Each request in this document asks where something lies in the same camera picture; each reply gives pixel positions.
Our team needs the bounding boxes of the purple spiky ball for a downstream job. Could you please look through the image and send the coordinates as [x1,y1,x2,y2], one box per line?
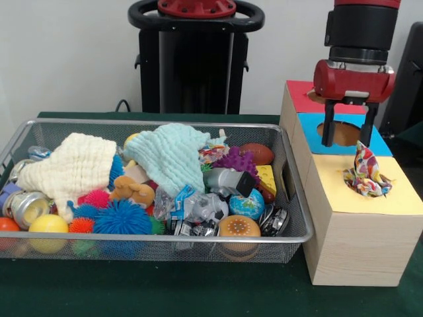
[212,146,262,181]

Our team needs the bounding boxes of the multicoloured knotted cloth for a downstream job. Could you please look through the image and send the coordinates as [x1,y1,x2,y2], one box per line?
[342,140,393,198]

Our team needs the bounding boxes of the wooden box with three holes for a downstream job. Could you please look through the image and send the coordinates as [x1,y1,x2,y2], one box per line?
[279,79,423,287]

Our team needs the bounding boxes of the yellow smooth ball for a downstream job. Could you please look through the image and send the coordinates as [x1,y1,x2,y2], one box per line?
[28,213,69,254]

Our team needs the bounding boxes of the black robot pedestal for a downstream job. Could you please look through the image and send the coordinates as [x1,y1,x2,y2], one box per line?
[128,0,266,115]

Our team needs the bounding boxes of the cream muslin cloth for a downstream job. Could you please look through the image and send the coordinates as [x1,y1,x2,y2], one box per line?
[15,132,118,224]

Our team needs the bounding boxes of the toy burger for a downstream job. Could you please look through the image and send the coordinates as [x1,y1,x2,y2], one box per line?
[218,214,262,262]

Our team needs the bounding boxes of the light blue muslin cloth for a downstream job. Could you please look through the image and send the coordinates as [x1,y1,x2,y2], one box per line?
[122,122,212,196]

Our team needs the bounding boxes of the blue globe ball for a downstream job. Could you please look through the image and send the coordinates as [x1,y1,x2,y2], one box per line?
[229,188,266,221]

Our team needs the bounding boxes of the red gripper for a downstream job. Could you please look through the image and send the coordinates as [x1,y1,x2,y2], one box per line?
[313,59,397,148]

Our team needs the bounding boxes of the brown toy football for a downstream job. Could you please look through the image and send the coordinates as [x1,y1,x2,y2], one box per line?
[238,142,275,166]

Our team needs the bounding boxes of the orange smooth ball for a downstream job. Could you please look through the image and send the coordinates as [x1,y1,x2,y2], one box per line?
[0,217,21,250]

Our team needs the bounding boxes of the large blue spiky ball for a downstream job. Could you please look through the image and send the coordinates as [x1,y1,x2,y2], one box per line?
[93,198,153,235]

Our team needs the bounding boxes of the shallow metal mesh bin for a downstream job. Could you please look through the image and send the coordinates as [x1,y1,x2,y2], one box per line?
[0,118,314,264]

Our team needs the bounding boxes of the yellow cheese toy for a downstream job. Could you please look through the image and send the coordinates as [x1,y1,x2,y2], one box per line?
[256,164,278,199]

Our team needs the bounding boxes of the dark green table cloth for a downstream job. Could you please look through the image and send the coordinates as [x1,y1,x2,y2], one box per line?
[396,122,423,141]
[0,111,423,317]

